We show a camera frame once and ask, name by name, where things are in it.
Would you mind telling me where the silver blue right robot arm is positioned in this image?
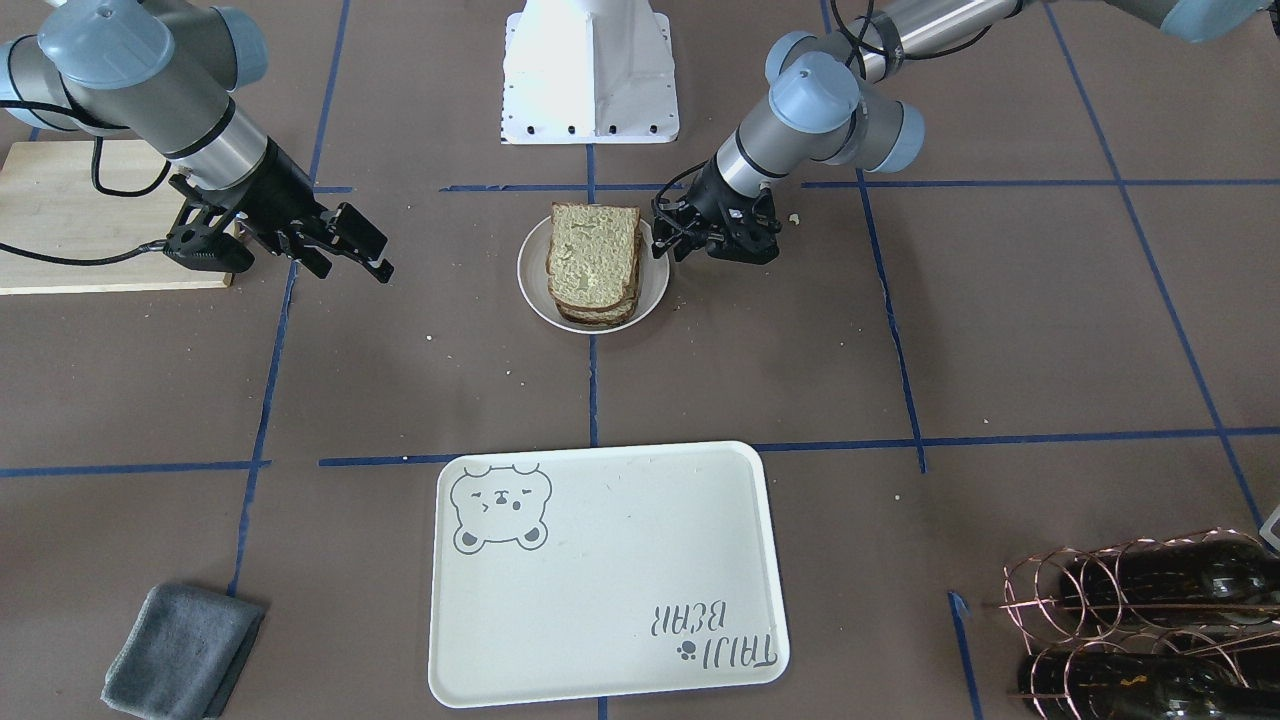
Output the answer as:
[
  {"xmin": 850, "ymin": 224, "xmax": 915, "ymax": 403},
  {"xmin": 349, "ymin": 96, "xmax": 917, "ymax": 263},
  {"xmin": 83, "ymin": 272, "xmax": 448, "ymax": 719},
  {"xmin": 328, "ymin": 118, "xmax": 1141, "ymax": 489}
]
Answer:
[{"xmin": 3, "ymin": 1, "xmax": 394, "ymax": 283}]

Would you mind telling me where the bread slice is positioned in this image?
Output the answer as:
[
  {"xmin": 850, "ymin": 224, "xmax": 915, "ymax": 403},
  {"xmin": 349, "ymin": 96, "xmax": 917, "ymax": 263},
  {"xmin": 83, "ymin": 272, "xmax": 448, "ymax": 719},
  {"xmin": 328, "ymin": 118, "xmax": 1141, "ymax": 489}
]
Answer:
[
  {"xmin": 545, "ymin": 202, "xmax": 640, "ymax": 313},
  {"xmin": 556, "ymin": 292, "xmax": 637, "ymax": 327}
]

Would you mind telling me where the white round plate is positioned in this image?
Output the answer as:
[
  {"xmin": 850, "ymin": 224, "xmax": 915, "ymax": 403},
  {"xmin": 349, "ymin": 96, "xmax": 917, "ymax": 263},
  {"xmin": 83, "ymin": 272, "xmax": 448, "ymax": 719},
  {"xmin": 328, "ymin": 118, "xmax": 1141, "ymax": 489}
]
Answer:
[{"xmin": 516, "ymin": 217, "xmax": 671, "ymax": 334}]

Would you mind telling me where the wooden cutting board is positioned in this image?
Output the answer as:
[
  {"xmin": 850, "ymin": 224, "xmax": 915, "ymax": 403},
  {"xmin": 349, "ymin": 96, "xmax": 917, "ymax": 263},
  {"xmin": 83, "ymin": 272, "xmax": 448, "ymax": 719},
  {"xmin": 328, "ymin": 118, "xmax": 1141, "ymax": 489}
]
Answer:
[{"xmin": 1, "ymin": 140, "xmax": 233, "ymax": 296}]

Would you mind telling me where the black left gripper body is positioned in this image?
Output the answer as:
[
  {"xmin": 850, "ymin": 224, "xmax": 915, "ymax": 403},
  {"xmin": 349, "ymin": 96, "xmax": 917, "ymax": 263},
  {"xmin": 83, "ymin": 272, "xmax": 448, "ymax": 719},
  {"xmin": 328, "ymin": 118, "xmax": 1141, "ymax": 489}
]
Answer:
[{"xmin": 680, "ymin": 158, "xmax": 765, "ymax": 251}]

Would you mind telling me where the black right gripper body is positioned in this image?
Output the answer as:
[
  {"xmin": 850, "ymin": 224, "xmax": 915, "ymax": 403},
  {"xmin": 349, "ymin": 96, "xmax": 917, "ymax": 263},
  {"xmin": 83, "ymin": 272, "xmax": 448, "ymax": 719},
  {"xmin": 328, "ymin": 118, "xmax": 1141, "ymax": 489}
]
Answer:
[{"xmin": 230, "ymin": 140, "xmax": 329, "ymax": 258}]

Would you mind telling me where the copper wire bottle rack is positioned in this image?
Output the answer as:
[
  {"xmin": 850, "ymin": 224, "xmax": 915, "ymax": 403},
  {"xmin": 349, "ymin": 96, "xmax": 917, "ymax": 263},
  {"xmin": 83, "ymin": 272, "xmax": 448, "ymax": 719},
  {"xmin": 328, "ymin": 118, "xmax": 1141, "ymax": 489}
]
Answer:
[{"xmin": 998, "ymin": 528, "xmax": 1279, "ymax": 719}]

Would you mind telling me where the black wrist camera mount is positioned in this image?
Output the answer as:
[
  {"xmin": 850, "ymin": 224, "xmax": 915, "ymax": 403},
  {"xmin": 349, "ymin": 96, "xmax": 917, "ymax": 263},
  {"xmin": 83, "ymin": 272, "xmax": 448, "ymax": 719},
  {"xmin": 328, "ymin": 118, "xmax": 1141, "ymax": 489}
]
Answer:
[{"xmin": 707, "ymin": 187, "xmax": 782, "ymax": 265}]

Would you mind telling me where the green wine bottle front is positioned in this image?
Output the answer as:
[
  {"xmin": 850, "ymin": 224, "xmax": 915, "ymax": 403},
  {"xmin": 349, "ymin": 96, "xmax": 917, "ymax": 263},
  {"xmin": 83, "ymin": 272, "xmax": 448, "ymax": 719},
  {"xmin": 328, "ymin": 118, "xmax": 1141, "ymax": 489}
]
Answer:
[{"xmin": 1018, "ymin": 650, "xmax": 1279, "ymax": 719}]

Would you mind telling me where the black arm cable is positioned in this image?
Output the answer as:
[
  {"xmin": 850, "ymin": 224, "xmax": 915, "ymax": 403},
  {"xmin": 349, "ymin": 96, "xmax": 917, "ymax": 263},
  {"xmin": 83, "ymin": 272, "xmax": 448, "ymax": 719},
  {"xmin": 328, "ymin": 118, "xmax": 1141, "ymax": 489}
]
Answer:
[
  {"xmin": 0, "ymin": 100, "xmax": 175, "ymax": 266},
  {"xmin": 655, "ymin": 0, "xmax": 1001, "ymax": 217}
]

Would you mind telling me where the folded grey cloth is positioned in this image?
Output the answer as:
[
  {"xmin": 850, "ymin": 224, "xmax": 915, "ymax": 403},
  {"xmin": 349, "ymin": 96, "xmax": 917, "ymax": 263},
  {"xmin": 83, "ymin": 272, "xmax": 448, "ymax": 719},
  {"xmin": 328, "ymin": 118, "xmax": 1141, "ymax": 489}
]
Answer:
[{"xmin": 100, "ymin": 583, "xmax": 266, "ymax": 719}]

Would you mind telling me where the green wine bottle middle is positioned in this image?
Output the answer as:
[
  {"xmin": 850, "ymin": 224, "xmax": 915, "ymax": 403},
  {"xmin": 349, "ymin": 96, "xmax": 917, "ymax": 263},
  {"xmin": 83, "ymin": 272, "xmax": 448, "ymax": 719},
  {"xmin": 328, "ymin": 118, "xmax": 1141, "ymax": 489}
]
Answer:
[{"xmin": 1059, "ymin": 537, "xmax": 1277, "ymax": 628}]

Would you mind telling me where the cream bear serving tray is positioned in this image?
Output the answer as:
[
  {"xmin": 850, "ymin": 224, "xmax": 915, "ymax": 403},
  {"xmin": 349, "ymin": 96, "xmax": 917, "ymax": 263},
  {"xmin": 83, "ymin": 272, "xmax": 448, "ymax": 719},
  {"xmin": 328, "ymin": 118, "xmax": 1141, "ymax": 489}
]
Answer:
[{"xmin": 428, "ymin": 441, "xmax": 791, "ymax": 708}]

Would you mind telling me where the bread slice on plate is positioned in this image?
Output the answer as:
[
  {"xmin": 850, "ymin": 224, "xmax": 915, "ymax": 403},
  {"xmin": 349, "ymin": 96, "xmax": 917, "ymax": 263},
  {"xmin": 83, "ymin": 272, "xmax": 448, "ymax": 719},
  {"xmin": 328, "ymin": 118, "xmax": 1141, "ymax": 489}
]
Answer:
[{"xmin": 556, "ymin": 292, "xmax": 637, "ymax": 327}]

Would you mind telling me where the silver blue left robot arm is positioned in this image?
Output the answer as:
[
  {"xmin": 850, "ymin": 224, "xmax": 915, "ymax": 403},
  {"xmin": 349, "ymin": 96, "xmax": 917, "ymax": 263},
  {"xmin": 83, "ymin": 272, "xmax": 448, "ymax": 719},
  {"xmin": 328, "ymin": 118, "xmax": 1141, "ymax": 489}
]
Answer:
[{"xmin": 652, "ymin": 1, "xmax": 1025, "ymax": 264}]

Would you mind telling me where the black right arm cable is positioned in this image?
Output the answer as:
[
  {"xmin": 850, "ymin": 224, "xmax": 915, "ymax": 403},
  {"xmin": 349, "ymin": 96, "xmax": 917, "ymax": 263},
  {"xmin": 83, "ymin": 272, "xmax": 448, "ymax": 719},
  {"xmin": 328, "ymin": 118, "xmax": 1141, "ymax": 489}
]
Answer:
[{"xmin": 0, "ymin": 100, "xmax": 175, "ymax": 266}]

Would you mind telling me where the green wine bottle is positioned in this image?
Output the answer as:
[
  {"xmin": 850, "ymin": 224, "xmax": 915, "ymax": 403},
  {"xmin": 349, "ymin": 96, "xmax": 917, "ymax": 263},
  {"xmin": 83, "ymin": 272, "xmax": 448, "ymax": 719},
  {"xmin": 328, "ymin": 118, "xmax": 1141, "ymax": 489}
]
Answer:
[
  {"xmin": 1018, "ymin": 650, "xmax": 1279, "ymax": 719},
  {"xmin": 1059, "ymin": 537, "xmax": 1277, "ymax": 628}
]

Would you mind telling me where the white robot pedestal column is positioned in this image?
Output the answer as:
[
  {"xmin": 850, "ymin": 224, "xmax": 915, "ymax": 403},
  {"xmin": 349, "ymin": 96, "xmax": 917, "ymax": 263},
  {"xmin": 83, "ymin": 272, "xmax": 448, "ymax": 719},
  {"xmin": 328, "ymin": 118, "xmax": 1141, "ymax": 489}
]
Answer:
[{"xmin": 500, "ymin": 1, "xmax": 681, "ymax": 145}]

